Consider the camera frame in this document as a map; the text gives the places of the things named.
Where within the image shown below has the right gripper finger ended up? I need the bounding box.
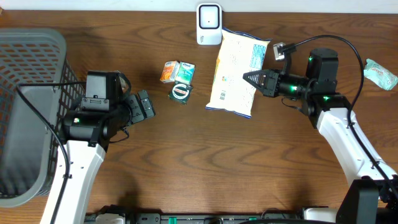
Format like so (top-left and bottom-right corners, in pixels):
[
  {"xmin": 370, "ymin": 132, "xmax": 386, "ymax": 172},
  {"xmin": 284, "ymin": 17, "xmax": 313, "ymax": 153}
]
[
  {"xmin": 243, "ymin": 70, "xmax": 267, "ymax": 78},
  {"xmin": 243, "ymin": 76, "xmax": 267, "ymax": 93}
]

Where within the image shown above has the yellow snack bag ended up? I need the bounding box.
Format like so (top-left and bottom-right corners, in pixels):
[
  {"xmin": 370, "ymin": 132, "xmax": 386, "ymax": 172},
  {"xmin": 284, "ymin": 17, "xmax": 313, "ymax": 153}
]
[{"xmin": 205, "ymin": 27, "xmax": 271, "ymax": 118}]

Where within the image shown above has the round tape roll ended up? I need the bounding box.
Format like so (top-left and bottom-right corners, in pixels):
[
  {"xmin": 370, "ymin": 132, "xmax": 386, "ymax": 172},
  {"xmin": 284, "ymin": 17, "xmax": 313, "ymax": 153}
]
[{"xmin": 169, "ymin": 82, "xmax": 193, "ymax": 105}]

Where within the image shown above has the orange small carton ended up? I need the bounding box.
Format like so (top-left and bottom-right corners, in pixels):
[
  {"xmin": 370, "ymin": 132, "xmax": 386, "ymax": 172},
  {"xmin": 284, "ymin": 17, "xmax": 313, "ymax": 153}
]
[{"xmin": 160, "ymin": 60, "xmax": 180, "ymax": 83}]

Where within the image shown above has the teal small carton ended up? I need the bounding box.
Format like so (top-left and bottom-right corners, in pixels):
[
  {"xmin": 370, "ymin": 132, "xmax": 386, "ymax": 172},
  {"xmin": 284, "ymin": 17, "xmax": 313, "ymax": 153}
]
[{"xmin": 175, "ymin": 62, "xmax": 195, "ymax": 85}]

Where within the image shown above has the mint green pack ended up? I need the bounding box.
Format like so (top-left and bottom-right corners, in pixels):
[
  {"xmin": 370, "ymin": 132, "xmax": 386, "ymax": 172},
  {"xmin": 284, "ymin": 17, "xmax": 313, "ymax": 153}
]
[{"xmin": 364, "ymin": 58, "xmax": 397, "ymax": 91}]

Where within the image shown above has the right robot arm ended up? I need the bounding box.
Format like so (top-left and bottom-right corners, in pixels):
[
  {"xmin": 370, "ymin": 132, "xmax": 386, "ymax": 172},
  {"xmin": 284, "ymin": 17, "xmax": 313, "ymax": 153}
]
[{"xmin": 243, "ymin": 45, "xmax": 397, "ymax": 223}]

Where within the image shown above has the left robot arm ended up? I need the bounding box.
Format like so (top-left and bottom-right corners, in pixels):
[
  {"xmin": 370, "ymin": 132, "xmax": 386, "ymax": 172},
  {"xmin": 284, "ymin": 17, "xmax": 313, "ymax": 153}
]
[{"xmin": 41, "ymin": 71, "xmax": 155, "ymax": 223}]

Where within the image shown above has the white barcode scanner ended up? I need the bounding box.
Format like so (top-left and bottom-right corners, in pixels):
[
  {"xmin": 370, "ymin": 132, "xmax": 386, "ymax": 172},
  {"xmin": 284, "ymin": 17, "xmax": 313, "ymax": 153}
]
[{"xmin": 197, "ymin": 3, "xmax": 223, "ymax": 45}]

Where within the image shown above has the grey plastic shopping basket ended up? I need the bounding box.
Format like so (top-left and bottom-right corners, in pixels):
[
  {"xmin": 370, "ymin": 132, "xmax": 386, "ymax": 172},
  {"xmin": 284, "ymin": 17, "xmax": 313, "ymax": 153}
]
[{"xmin": 1, "ymin": 28, "xmax": 85, "ymax": 208}]

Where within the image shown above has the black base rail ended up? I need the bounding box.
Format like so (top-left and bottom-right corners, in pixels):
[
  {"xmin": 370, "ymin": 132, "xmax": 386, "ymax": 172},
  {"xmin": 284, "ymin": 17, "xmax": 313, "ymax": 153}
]
[{"xmin": 83, "ymin": 212, "xmax": 368, "ymax": 224}]

